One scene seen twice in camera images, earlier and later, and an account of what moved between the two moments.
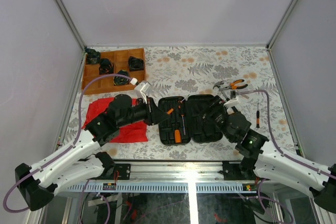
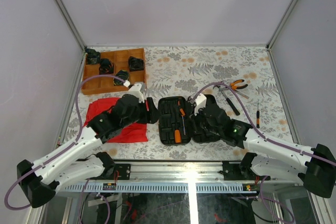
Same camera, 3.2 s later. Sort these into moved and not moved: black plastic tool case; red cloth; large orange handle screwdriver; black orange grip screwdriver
Moved: black orange grip screwdriver
Not moved: red cloth; large orange handle screwdriver; black plastic tool case
